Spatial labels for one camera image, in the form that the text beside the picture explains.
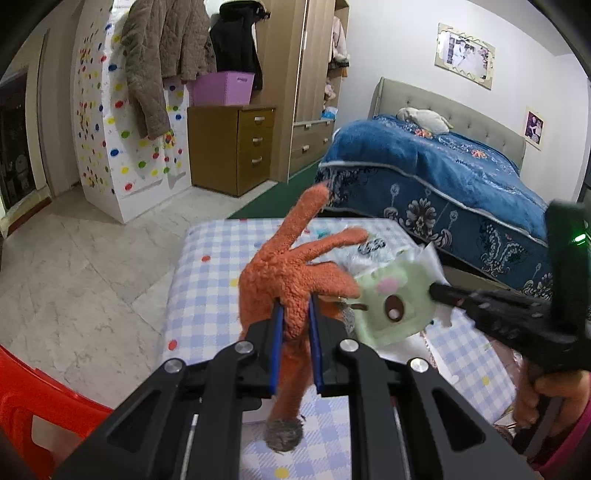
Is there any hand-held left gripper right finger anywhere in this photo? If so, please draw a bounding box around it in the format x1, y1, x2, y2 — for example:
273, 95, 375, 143
309, 294, 542, 480

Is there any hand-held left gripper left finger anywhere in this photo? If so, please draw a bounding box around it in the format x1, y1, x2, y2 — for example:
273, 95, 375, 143
53, 302, 284, 480

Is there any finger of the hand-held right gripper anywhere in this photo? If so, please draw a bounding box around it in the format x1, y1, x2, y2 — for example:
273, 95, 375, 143
428, 282, 492, 326

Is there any green cartoon face packet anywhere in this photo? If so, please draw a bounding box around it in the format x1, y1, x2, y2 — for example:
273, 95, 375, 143
353, 244, 455, 349

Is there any orange plush toy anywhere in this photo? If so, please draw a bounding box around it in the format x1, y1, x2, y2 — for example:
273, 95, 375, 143
238, 182, 370, 453

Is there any person's right forearm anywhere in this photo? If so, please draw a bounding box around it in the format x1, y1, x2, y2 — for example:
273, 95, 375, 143
531, 406, 591, 480

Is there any person's right hand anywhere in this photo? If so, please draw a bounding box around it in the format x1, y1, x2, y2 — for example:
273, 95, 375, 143
515, 360, 591, 428

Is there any clear printed plastic bag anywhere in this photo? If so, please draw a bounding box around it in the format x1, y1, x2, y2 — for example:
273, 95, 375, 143
318, 225, 419, 274

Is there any blue checkered tablecloth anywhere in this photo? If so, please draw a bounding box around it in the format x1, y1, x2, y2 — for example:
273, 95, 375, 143
157, 217, 522, 480

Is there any blue floral blanket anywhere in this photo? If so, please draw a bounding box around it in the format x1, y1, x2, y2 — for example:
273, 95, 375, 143
316, 114, 555, 296

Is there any green floor mat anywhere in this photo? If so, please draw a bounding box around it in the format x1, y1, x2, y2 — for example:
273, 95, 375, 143
226, 159, 333, 220

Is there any white pillow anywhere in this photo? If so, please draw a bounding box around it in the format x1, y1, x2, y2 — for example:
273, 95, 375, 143
396, 107, 451, 134

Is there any wooden drawer cabinet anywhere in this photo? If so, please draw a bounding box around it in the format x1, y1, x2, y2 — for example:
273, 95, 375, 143
187, 105, 277, 197

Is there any red plastic chair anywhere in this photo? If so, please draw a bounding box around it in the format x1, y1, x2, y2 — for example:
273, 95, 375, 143
0, 346, 114, 480

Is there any wooden wardrobe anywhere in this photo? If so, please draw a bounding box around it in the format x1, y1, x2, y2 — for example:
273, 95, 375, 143
259, 0, 352, 182

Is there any purple plastic basket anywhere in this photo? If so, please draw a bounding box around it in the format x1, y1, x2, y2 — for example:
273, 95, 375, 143
187, 71, 256, 108

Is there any white dotted cabinet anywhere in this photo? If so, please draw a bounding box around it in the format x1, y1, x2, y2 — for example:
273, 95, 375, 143
71, 0, 192, 225

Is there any black jacket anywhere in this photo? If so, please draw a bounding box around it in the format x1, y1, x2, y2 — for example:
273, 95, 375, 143
210, 0, 264, 90

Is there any brown quilted jacket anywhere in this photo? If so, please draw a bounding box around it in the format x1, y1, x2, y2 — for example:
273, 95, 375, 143
121, 0, 217, 139

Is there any dark display cabinet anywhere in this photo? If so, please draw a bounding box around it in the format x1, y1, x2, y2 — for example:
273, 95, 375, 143
0, 69, 38, 217

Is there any beige upholstered bed frame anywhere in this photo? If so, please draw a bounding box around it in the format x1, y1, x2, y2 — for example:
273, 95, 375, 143
367, 77, 527, 174

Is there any small wall photo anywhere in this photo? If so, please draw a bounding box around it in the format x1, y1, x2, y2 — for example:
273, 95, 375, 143
524, 106, 546, 151

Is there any large wall photo frame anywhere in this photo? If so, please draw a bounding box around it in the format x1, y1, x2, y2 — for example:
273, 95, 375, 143
434, 22, 496, 90

